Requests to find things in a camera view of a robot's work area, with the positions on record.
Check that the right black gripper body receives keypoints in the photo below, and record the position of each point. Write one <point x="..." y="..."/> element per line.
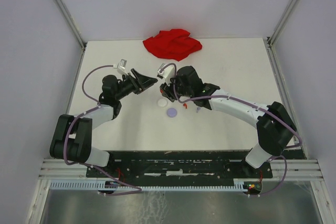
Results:
<point x="181" y="90"/>

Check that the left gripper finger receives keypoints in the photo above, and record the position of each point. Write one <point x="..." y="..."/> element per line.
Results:
<point x="141" y="77"/>
<point x="146" y="83"/>

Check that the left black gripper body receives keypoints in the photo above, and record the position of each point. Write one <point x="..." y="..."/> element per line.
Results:
<point x="128" y="86"/>

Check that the orange earbud charging case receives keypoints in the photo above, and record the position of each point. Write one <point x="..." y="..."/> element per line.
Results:
<point x="163" y="93"/>

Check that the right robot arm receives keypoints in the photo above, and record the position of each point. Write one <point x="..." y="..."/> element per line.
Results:
<point x="274" y="126"/>

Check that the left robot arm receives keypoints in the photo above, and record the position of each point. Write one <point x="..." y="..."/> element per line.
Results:
<point x="72" y="139"/>

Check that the white earbud charging case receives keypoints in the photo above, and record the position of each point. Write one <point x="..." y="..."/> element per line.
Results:
<point x="162" y="102"/>

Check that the purple earbud charging case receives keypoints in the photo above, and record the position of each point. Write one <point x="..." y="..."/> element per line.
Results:
<point x="171" y="112"/>

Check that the red crumpled cloth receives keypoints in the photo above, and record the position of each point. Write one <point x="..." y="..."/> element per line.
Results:
<point x="174" y="44"/>

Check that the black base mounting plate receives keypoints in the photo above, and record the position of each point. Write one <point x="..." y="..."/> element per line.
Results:
<point x="204" y="167"/>

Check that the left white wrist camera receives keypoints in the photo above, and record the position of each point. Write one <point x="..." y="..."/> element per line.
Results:
<point x="121" y="67"/>

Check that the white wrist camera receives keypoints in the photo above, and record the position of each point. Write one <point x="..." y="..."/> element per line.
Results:
<point x="166" y="71"/>
<point x="121" y="67"/>

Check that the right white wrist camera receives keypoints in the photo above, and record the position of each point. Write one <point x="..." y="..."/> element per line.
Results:
<point x="166" y="71"/>

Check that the white slotted cable duct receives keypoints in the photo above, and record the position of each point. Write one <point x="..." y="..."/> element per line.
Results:
<point x="108" y="184"/>

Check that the left aluminium frame post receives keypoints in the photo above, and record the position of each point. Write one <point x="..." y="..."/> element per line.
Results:
<point x="70" y="22"/>

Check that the aluminium frame post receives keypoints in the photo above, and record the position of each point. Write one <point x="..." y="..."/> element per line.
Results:
<point x="70" y="22"/>
<point x="289" y="9"/>

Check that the aluminium front frame rail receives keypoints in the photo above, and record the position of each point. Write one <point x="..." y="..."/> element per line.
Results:
<point x="297" y="170"/>

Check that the right aluminium frame post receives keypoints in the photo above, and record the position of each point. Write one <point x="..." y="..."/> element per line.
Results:
<point x="289" y="9"/>

